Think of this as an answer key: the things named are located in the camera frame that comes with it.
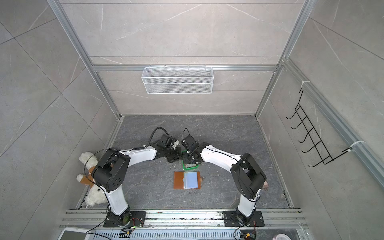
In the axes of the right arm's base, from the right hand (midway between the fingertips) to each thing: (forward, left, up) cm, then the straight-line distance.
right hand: (186, 158), depth 89 cm
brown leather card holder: (-12, +2, -5) cm, 13 cm away
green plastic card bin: (-4, 0, -4) cm, 5 cm away
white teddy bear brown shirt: (-21, +45, +3) cm, 50 cm away
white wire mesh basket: (+47, +5, +24) cm, 53 cm away
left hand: (+3, 0, -1) cm, 3 cm away
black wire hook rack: (-6, -61, +25) cm, 66 cm away
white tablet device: (-36, +51, 0) cm, 62 cm away
